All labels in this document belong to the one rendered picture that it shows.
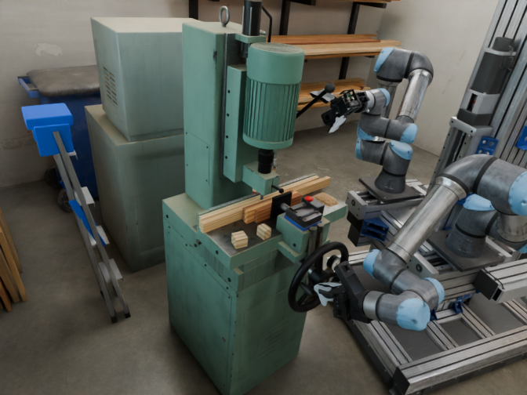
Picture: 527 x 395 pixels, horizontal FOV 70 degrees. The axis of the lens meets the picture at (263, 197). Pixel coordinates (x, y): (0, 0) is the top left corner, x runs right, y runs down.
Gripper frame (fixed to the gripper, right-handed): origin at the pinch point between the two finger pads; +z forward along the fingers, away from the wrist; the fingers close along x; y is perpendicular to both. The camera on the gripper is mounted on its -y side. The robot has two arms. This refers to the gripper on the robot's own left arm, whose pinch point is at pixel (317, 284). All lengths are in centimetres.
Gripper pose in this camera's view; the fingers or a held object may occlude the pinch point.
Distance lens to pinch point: 123.2
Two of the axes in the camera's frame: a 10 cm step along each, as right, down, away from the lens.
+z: -6.0, 0.3, 8.0
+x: 7.8, -2.1, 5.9
